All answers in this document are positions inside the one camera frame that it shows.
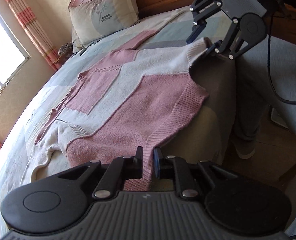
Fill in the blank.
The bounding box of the small dark object on bed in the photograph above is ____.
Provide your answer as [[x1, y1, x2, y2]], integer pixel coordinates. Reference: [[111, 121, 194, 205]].
[[72, 48, 87, 56]]

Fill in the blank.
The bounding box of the pink and white knit sweater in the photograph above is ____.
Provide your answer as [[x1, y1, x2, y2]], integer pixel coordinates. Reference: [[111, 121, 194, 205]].
[[33, 23, 211, 191]]

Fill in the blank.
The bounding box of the wooden nightstand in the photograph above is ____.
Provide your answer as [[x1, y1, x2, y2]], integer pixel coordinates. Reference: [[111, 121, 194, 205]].
[[52, 53, 71, 69]]

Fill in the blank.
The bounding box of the patchwork pillow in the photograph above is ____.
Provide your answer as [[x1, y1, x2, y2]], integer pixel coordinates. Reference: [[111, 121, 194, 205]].
[[71, 27, 83, 53], [69, 0, 139, 46]]

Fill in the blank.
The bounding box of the right orange curtain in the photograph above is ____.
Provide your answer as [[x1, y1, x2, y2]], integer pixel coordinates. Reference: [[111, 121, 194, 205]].
[[5, 0, 60, 72]]

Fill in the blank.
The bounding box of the near patchwork pillow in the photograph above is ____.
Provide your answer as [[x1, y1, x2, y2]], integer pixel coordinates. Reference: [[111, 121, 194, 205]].
[[69, 0, 139, 46]]

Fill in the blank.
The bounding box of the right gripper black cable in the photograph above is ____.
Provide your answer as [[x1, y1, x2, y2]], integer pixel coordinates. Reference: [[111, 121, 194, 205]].
[[266, 0, 296, 106]]

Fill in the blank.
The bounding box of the far patchwork pillow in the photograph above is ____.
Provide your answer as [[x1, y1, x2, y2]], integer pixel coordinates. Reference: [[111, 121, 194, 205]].
[[71, 27, 83, 53]]

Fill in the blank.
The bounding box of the patchwork pastel bed sheet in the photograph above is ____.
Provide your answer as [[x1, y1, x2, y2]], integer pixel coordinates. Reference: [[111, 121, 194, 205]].
[[0, 7, 235, 239]]

